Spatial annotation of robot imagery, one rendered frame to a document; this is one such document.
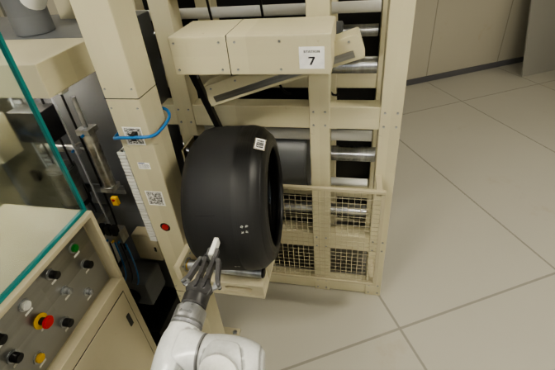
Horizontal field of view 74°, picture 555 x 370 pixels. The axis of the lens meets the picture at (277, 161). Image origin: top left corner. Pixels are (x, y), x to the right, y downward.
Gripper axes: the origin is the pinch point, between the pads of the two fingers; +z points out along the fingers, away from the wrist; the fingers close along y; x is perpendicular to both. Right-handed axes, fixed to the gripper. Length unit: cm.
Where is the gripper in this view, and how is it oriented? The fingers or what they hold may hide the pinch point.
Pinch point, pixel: (214, 249)
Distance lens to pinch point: 125.4
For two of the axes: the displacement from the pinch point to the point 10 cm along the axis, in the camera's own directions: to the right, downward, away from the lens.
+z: 1.8, -6.7, 7.2
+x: 1.0, 7.4, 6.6
